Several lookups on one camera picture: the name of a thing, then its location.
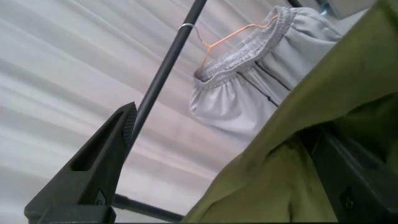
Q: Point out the black clothes rack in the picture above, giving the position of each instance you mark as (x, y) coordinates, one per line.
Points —
(164, 68)

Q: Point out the pale grey shorts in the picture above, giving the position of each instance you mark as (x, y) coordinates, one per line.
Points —
(242, 102)

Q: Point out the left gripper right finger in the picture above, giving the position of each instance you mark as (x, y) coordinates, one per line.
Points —
(357, 186)

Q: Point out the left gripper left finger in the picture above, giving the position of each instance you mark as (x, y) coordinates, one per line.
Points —
(87, 186)

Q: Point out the green long-sleeved shirt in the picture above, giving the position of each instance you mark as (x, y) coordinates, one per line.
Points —
(311, 109)

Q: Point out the pink clothes hanger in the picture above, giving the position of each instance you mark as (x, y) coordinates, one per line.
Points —
(224, 40)

